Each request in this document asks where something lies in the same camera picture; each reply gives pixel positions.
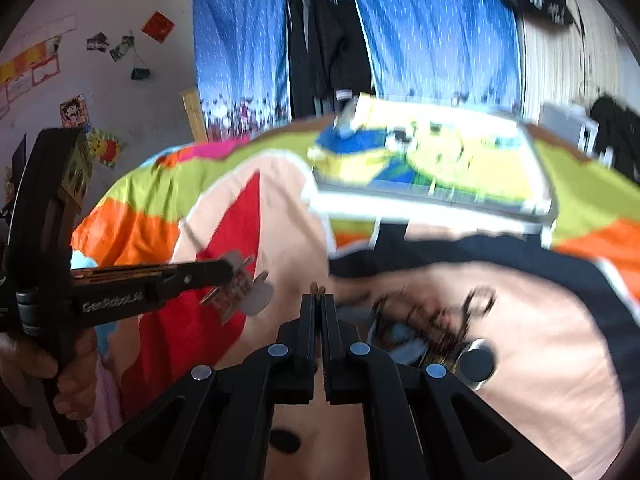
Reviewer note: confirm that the black clothes pile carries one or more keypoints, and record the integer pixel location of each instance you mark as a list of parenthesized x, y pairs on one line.
[(618, 135)]

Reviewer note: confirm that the person's left hand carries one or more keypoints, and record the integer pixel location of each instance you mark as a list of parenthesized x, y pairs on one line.
[(76, 380)]

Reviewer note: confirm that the white small cabinet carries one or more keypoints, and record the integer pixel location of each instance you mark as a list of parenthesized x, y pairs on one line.
[(570, 123)]

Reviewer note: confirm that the colourful cartoon bedspread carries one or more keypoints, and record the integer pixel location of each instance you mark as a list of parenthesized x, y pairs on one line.
[(565, 323)]

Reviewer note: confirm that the silver hair clip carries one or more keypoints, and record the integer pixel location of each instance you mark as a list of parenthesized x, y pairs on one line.
[(243, 294)]

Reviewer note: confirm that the light wooden wardrobe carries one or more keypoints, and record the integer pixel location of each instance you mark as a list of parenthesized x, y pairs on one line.
[(574, 64)]

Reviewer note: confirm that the dark hanging clothes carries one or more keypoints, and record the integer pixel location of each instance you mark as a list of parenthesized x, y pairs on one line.
[(327, 56)]

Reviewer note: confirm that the white tray with frog picture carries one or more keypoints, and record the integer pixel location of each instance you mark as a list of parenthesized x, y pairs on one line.
[(422, 162)]

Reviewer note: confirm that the blue dotted curtain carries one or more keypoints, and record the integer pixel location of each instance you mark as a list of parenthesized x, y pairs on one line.
[(241, 66), (454, 51)]

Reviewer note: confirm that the red square wall paper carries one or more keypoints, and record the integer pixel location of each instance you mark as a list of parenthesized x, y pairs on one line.
[(158, 27)]

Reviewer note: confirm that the cartoon character wall sticker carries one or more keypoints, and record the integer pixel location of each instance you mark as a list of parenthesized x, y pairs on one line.
[(74, 113)]

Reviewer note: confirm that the left blue dotted curtain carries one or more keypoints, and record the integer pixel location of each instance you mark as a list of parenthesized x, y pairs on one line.
[(241, 66)]

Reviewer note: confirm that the wall photo cards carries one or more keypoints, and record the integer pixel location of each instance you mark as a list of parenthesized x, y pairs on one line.
[(100, 42)]

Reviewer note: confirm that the right blue dotted curtain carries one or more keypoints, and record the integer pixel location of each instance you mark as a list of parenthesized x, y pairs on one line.
[(454, 51)]

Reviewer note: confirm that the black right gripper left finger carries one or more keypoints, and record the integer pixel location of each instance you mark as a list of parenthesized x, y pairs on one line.
[(212, 424)]

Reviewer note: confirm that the black round watch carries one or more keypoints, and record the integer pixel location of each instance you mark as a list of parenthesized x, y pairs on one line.
[(477, 363)]

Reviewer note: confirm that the sun cartoon wall sticker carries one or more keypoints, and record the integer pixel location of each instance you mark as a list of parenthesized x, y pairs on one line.
[(105, 148)]

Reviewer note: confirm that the small green hanging pouch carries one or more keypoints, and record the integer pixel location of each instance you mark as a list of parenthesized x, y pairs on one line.
[(140, 71)]

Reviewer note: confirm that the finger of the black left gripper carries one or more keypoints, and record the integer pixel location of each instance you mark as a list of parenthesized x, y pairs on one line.
[(104, 295)]

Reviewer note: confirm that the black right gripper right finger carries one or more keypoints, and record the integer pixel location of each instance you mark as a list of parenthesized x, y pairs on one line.
[(422, 423)]

